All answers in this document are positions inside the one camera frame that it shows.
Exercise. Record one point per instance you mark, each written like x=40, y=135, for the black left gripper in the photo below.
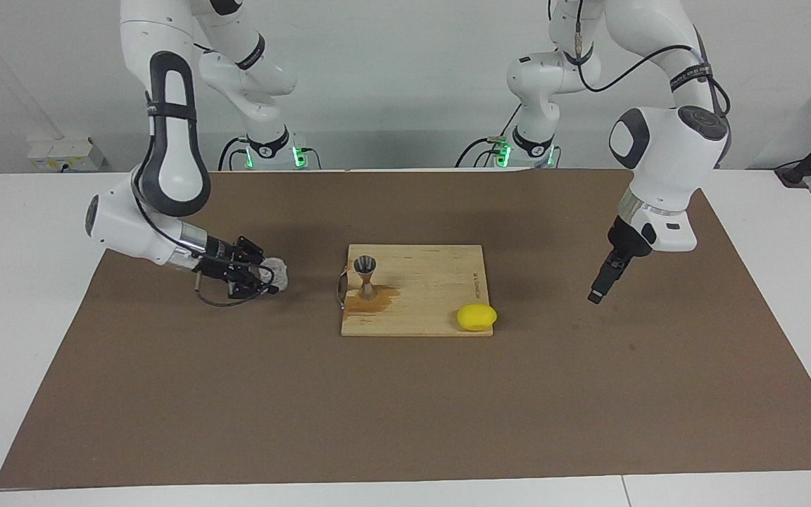
x=627, y=243

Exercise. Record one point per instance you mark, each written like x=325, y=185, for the yellow lemon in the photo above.
x=476, y=317

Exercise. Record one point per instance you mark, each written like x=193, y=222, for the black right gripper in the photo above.
x=222, y=257

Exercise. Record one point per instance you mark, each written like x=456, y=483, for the white power strip box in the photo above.
x=64, y=155

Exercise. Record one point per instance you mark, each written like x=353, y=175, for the steel double jigger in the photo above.
x=365, y=266

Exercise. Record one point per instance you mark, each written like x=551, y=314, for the small clear glass cup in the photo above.
x=277, y=271

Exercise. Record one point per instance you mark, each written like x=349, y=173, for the brown table mat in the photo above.
x=405, y=408

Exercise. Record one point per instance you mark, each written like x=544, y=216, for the wooden cutting board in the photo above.
x=426, y=282

